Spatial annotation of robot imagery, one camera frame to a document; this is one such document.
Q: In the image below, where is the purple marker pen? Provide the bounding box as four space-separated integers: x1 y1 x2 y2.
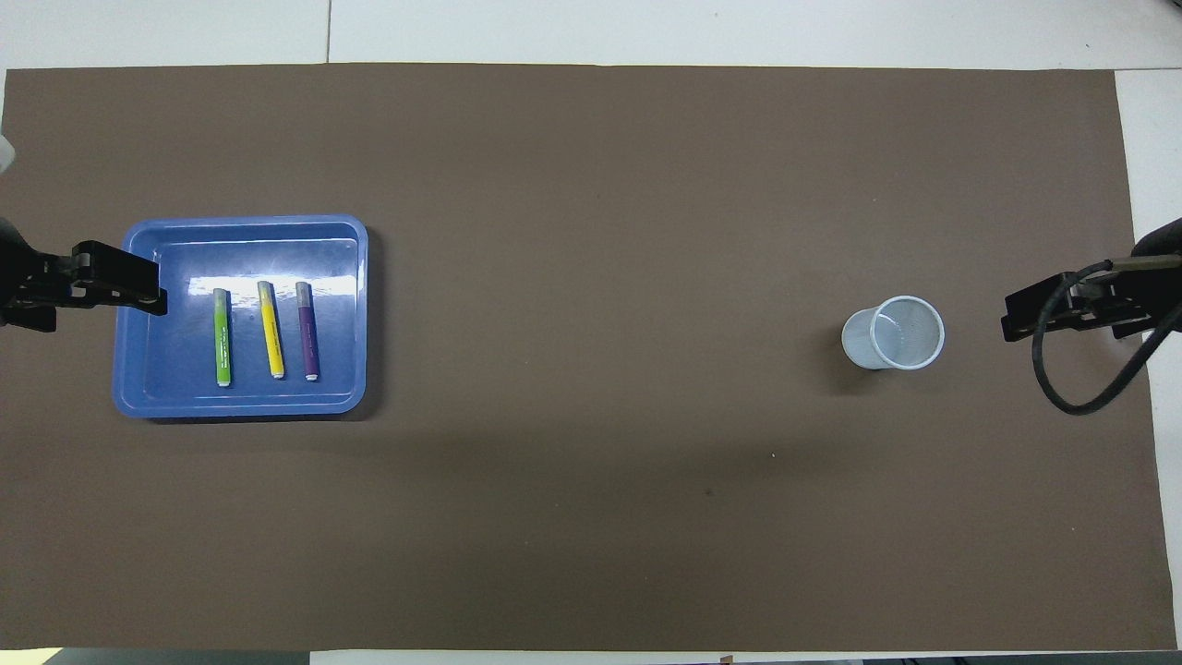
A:
295 282 321 382

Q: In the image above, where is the brown table mat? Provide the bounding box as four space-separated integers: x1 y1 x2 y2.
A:
0 63 1178 652

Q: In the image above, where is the yellow marker pen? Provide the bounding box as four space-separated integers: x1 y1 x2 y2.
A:
257 281 286 381

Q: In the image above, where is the translucent plastic cup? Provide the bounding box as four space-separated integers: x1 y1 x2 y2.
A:
840 295 947 372

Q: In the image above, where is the blue plastic tray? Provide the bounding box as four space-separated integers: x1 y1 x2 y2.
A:
112 214 369 421

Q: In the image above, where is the green marker pen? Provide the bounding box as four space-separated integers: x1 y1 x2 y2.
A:
213 287 234 388

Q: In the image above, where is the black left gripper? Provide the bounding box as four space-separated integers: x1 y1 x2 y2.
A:
0 218 169 333

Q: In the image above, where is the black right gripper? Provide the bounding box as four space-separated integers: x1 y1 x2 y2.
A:
1002 219 1182 343

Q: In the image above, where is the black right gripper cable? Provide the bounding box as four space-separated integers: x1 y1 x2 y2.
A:
1032 257 1182 415

